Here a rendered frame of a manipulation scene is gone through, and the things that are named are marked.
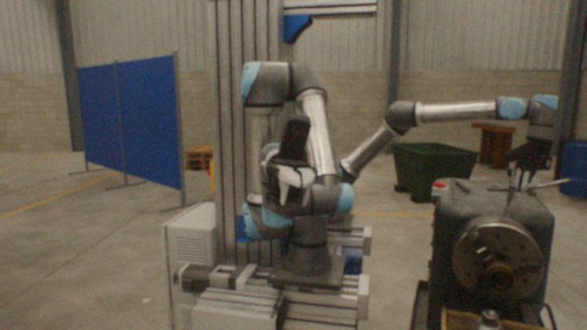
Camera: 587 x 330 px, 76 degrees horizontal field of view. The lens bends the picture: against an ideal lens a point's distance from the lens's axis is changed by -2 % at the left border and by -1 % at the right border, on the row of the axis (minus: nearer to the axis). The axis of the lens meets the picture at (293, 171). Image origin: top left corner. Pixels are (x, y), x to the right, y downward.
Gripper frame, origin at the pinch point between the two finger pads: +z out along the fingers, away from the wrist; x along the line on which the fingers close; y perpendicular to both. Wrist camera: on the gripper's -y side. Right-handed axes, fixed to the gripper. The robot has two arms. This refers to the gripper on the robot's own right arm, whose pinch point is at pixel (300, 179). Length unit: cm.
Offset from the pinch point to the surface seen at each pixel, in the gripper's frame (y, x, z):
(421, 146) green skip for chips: 33, -343, -596
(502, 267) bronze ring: 35, -87, -53
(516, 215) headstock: 20, -107, -74
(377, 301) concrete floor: 142, -127, -220
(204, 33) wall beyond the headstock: -180, 106, -1142
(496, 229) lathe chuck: 24, -91, -64
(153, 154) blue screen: 104, 129, -601
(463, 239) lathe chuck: 31, -82, -69
